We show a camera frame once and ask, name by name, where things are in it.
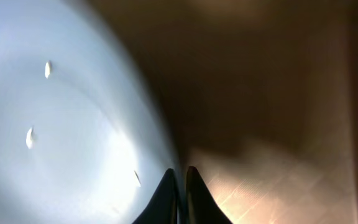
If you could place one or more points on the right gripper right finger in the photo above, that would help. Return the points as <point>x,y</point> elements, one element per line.
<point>201,205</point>

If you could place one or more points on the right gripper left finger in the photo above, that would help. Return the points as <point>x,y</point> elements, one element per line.
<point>163,206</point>

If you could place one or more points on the brown serving tray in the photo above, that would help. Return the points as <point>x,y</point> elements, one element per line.
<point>260,96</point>

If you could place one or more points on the dark blue plate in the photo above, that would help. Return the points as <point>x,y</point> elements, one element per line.
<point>81,140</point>

